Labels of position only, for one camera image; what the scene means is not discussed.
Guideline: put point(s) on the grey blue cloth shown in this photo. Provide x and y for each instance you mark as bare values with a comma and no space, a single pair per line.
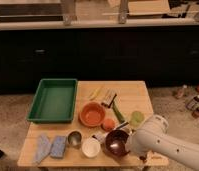
43,148

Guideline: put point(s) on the yellow banana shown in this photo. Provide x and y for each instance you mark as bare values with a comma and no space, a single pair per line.
95,93

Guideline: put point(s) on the wooden table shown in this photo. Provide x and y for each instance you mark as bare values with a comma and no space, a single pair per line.
131,96

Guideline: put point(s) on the green plastic tray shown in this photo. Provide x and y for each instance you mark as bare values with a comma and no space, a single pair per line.
54,101

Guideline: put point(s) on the blue sponge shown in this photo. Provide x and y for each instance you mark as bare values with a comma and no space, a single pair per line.
58,147

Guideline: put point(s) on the orange fruit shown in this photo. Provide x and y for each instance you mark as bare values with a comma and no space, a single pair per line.
108,124

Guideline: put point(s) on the green cucumber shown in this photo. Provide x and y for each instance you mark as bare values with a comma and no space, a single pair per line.
118,114

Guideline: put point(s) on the dark purple bowl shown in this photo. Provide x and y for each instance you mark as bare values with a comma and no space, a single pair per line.
115,142

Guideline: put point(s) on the small metal cup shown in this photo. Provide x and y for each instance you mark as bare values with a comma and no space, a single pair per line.
74,139

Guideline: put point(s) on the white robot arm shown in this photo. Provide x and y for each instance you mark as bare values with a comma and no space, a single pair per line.
151,136

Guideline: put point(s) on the white handled brush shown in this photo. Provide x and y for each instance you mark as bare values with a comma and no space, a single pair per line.
101,136

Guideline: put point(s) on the bunch of dark grapes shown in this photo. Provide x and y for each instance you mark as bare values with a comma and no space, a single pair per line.
143,158

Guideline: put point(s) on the green cup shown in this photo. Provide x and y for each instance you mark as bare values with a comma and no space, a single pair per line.
136,119

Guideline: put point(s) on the orange bowl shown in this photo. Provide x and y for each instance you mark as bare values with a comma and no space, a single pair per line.
92,114

